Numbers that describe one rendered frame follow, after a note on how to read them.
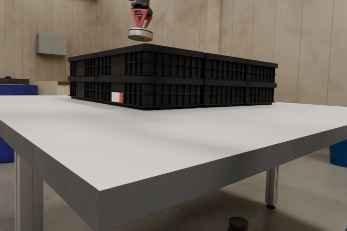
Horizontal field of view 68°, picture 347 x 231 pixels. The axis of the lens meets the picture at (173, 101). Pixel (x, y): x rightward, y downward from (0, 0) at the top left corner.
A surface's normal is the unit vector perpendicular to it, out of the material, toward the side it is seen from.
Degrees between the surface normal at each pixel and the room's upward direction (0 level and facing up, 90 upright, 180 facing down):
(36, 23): 90
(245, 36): 90
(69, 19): 90
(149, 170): 0
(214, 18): 90
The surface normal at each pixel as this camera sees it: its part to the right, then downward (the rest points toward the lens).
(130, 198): 0.67, 0.07
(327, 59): -0.75, 0.02
